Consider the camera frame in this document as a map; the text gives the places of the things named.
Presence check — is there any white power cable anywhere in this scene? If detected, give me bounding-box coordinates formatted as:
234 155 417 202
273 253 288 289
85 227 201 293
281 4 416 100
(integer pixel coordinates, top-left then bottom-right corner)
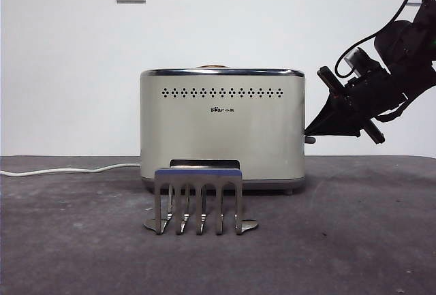
0 163 142 178

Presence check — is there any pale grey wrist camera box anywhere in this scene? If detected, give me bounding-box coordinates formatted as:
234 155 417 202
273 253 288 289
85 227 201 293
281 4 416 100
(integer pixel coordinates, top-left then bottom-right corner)
343 47 376 78

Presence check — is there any steel bread rack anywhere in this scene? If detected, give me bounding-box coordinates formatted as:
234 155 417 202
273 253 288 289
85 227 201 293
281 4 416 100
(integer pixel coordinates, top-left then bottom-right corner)
142 158 259 236

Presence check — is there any black camera cable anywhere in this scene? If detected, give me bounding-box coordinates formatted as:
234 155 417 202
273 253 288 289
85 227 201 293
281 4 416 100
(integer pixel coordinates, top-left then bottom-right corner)
334 0 434 80

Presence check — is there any cream and steel toaster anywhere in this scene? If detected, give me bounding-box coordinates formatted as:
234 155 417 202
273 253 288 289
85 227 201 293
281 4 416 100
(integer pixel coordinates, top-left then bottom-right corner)
139 67 307 196

